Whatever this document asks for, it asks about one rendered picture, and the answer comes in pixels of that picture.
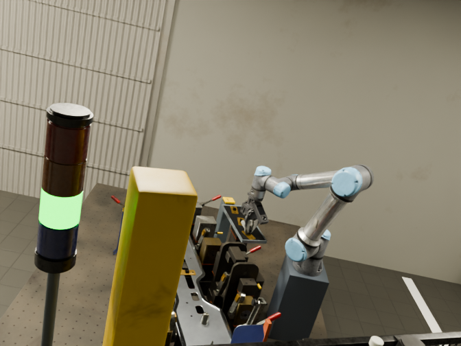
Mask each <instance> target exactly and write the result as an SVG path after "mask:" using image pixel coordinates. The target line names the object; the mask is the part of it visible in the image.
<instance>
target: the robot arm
mask: <svg viewBox="0 0 461 346"><path fill-rule="evenodd" d="M373 181H374V174H373V171H372V170H371V169H370V168H369V167H368V166H366V165H362V164H358V165H354V166H351V167H347V168H342V169H341V170H336V171H330V172H318V173H311V174H300V175H298V174H293V175H291V176H286V177H284V178H275V177H274V176H272V175H271V169H270V168H267V167H265V166H259V167H257V169H256V172H255V176H254V178H253V182H252V187H251V189H250V192H248V195H249V197H248V200H246V201H247V202H246V201H245V202H244V203H242V206H241V210H240V212H242V214H243V215H244V216H246V217H245V219H244V220H242V221H241V224H242V226H243V227H244V232H245V234H247V233H248V232H249V231H248V230H249V228H250V226H251V229H250V233H252V232H253V231H254V230H255V228H256V227H257V225H258V224H267V223H268V222H269V220H268V217H267V216H266V213H265V211H264V208H263V205H262V204H261V201H262V200H263V198H264V196H265V191H266V190H267V191H269V192H271V193H272V194H274V195H275V196H278V197H280V198H286V196H288V195H289V193H290V192H291V191H294V190H301V189H317V188H326V187H329V188H330V193H329V195H328V196H327V197H326V198H325V200H324V201H323V203H322V204H321V206H319V208H318V210H317V211H316V212H315V214H314V215H313V216H312V218H311V219H310V221H309V222H308V223H307V225H306V226H305V227H302V228H300V229H299V230H298V231H297V233H296V234H295V236H294V237H293V238H290V239H289V240H288V241H287V242H286V243H285V250H286V253H287V255H288V257H289V258H290V259H291V260H293V262H292V264H293V267H294V268H295V269H296V270H297V271H298V272H300V273H302V274H304V275H307V276H310V277H316V276H319V275H320V274H321V272H322V258H323V256H324V253H325V251H326V248H327V245H328V243H329V240H330V237H331V234H330V232H329V231H328V230H327V229H328V228H329V226H330V225H331V223H332V222H333V221H334V220H335V218H336V217H337V216H338V214H339V213H340V212H341V210H342V209H343V208H344V206H345V205H346V204H347V203H352V202H353V201H354V200H355V198H356V197H357V195H358V194H359V193H360V192H362V191H364V190H366V189H368V188H369V187H370V186H371V185H372V183H373Z"/></svg>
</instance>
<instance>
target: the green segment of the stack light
mask: <svg viewBox="0 0 461 346"><path fill-rule="evenodd" d="M82 195H83V192H82V193H81V194H79V195H77V196H74V197H68V198H61V197H56V196H52V195H49V194H47V193H46V192H44V191H43V189H42V188H41V195H40V211H39V220H40V222H41V223H42V224H43V225H45V226H46V227H49V228H52V229H69V228H71V227H74V226H75V225H77V224H78V223H79V221H80V212H81V206H82Z"/></svg>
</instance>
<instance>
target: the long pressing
mask: <svg viewBox="0 0 461 346"><path fill-rule="evenodd" d="M190 258H191V259H190ZM184 260H185V262H186V265H187V268H188V270H194V271H195V272H196V275H190V276H191V279H192V282H193V284H194V287H195V288H194V289H190V288H189V287H188V284H187V281H186V279H185V275H181V276H180V279H179V283H178V289H177V292H176V298H175V305H174V309H173V311H174V313H176V319H177V322H176V327H177V330H178V335H179V338H180V342H181V345H182V346H192V345H210V344H211V342H212V341H213V344H214V345H217V344H230V343H231V339H232V337H233V333H232V332H231V329H230V327H229V324H228V321H227V320H226V317H225V315H224V312H223V310H222V309H221V308H220V307H218V306H216V305H214V304H213V303H211V302H209V301H207V300H206V299H205V297H204V294H203V291H202V289H201V286H200V283H199V282H200V281H201V280H203V279H204V277H205V271H204V269H203V267H202V264H201V261H200V258H199V257H198V254H197V251H196V248H195V246H194V245H193V242H192V239H191V236H190V235H189V240H188V243H187V249H186V252H185V258H184ZM191 293H196V294H197V295H198V298H199V301H194V300H193V299H192V296H191ZM186 302H187V303H186ZM197 306H200V307H202V309H203V312H208V313H209V321H208V323H207V324H206V325H203V324H201V322H200V320H201V318H202V314H198V313H197V310H196V307H197Z"/></svg>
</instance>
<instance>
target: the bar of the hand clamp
mask: <svg viewBox="0 0 461 346"><path fill-rule="evenodd" d="M251 304H252V306H254V308H253V310H252V312H251V314H250V316H249V318H248V320H247V322H246V325H256V324H257V321H258V320H259V317H260V316H261V313H262V312H263V309H264V307H265V306H266V305H267V304H268V303H266V302H265V300H264V298H262V297H259V298H258V299H257V300H256V299H253V300H252V301H251Z"/></svg>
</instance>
